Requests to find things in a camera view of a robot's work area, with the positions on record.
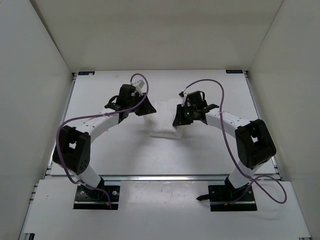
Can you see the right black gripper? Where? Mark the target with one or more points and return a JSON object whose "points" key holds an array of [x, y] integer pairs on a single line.
{"points": [[179, 119]]}

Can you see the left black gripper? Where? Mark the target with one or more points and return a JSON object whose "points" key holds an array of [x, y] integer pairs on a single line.
{"points": [[147, 107]]}

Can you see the white pleated skirt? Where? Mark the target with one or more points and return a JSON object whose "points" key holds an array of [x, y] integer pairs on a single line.
{"points": [[160, 124]]}

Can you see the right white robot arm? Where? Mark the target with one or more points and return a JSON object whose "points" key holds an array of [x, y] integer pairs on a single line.
{"points": [[253, 141]]}

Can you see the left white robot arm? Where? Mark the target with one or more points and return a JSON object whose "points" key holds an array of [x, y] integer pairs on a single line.
{"points": [[73, 151]]}

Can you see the left blue corner label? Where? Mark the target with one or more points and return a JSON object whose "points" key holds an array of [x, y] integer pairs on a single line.
{"points": [[86, 73]]}

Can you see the blue corner label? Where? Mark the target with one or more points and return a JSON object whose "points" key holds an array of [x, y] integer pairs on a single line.
{"points": [[86, 73], [234, 71]]}

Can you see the right blue corner label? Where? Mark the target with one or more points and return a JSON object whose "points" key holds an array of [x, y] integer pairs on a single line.
{"points": [[234, 71]]}

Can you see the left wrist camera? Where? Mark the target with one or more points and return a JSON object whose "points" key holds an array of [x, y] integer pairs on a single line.
{"points": [[139, 84]]}

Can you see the aluminium front rail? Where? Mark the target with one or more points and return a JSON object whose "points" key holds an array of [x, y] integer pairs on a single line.
{"points": [[163, 178]]}

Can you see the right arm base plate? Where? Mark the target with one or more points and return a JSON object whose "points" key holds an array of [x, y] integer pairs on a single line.
{"points": [[222, 199]]}

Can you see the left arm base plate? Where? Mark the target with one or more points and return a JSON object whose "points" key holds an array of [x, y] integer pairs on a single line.
{"points": [[86, 199]]}

